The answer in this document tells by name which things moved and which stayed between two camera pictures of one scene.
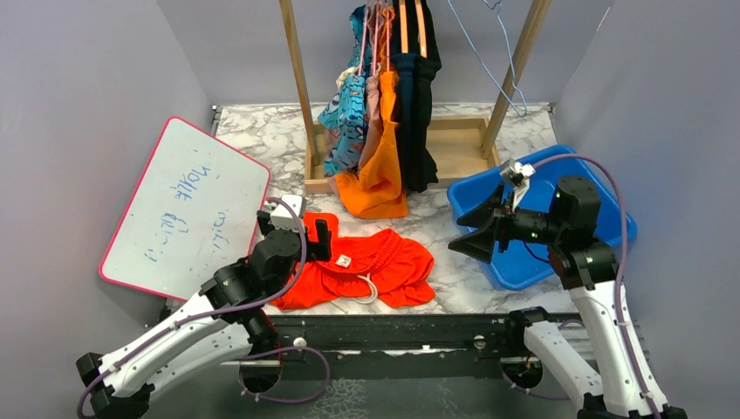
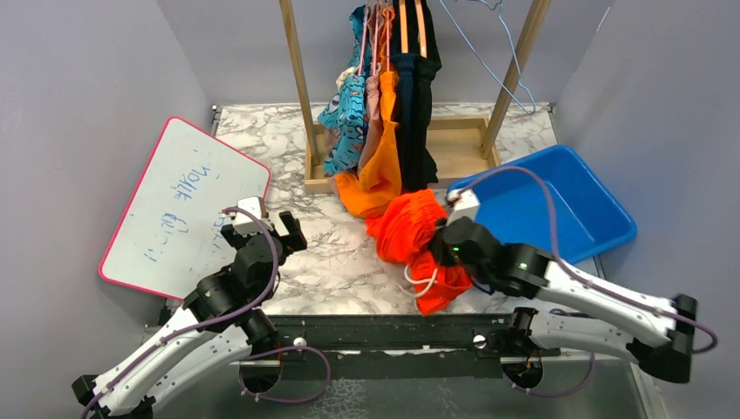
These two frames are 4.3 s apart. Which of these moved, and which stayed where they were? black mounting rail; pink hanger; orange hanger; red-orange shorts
Moved: red-orange shorts
Stayed: pink hanger; black mounting rail; orange hanger
